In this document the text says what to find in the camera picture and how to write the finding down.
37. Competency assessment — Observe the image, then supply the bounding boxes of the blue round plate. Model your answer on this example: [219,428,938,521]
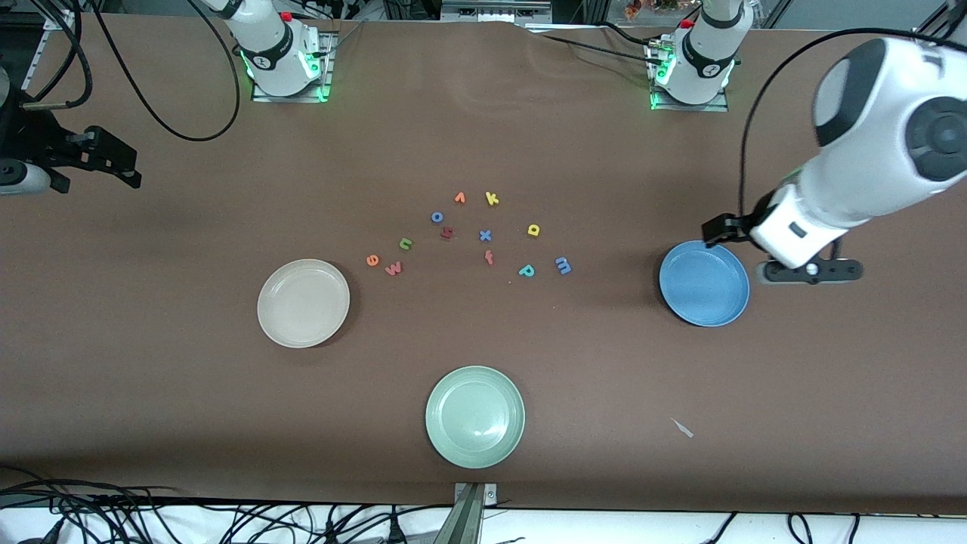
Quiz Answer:
[659,240,751,327]

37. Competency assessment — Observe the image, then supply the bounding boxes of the brown paper table cover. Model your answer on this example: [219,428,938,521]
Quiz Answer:
[0,14,967,516]

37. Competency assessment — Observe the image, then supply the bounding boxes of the black base supply cable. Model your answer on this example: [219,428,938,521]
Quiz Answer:
[529,23,666,65]

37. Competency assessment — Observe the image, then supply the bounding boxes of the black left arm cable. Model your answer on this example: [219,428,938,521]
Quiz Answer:
[739,27,967,220]

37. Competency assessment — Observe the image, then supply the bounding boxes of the beige round plate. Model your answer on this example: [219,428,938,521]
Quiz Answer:
[257,259,351,349]

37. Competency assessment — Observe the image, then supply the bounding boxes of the pale green round plate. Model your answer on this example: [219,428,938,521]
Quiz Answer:
[425,366,526,469]

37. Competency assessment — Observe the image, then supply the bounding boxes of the grey power strip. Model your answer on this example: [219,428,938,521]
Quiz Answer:
[442,0,552,23]

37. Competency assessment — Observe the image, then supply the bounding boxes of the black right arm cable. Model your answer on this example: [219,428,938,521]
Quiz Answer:
[87,0,241,143]

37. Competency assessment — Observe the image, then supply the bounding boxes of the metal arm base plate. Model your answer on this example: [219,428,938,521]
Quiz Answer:
[648,38,730,113]
[251,30,335,104]

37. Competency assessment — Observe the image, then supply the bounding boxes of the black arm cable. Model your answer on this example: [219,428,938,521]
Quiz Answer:
[739,27,967,220]
[87,0,241,143]

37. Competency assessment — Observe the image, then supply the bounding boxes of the aluminium frame rail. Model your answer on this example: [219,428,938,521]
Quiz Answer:
[910,0,967,42]
[19,8,76,100]

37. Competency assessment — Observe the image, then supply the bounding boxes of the orange dried flowers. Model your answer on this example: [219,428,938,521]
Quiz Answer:
[624,0,681,20]

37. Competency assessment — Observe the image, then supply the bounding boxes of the tangled black floor cables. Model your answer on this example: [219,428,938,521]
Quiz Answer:
[0,465,454,544]

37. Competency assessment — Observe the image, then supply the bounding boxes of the aluminium camera post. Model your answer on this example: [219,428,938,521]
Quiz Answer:
[453,482,498,544]

